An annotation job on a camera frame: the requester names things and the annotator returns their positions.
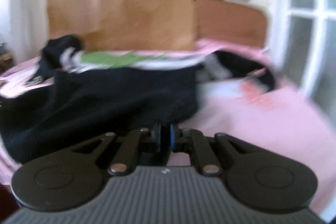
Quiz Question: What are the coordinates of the black green white knit sweater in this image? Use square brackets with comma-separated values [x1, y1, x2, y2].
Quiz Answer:
[1, 35, 276, 164]

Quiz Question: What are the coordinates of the pink deer print bedsheet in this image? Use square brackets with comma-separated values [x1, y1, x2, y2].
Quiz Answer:
[1, 39, 335, 221]

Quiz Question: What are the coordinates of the brown headboard cushion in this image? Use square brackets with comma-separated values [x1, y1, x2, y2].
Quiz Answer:
[194, 0, 268, 48]

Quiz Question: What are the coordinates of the white window frame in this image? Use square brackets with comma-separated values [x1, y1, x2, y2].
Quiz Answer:
[268, 0, 335, 117]

